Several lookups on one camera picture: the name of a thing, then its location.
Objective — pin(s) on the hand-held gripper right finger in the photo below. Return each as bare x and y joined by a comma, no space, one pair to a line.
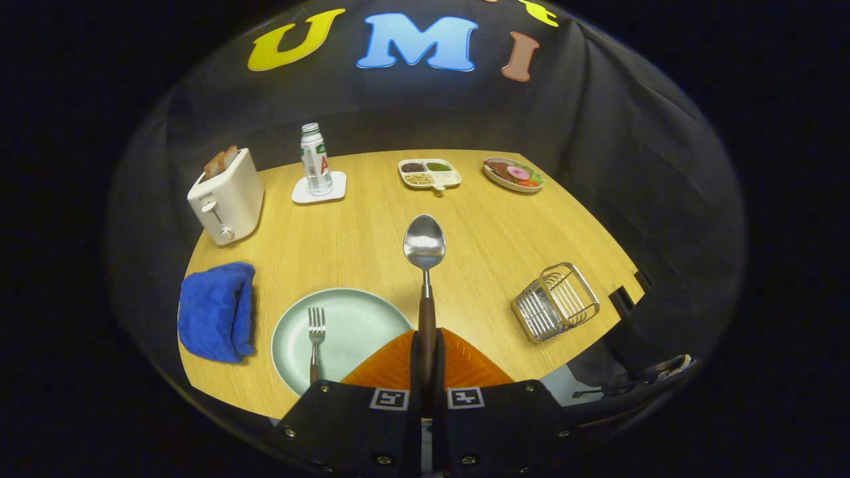
505,425

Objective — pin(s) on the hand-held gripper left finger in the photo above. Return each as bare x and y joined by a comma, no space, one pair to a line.
345,425

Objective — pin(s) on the pale green plate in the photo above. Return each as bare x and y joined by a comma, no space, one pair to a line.
358,325

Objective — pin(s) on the black table clamp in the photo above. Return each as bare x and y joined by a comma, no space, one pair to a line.
622,302
643,280

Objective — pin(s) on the blue towel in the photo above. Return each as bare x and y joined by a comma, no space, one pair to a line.
212,312

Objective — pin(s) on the white square coaster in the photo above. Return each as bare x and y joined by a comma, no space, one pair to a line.
335,189

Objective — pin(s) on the white toaster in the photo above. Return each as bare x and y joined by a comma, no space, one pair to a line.
229,206

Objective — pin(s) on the plate of toy food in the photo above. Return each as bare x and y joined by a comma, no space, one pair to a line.
514,174

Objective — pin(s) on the divided dish of grains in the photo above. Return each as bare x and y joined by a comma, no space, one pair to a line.
428,174

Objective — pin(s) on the white drink bottle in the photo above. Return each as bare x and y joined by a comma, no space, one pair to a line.
316,162

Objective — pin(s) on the black backdrop cloth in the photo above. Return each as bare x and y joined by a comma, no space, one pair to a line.
631,166

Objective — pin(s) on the toast slice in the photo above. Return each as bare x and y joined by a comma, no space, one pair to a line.
214,164
230,156

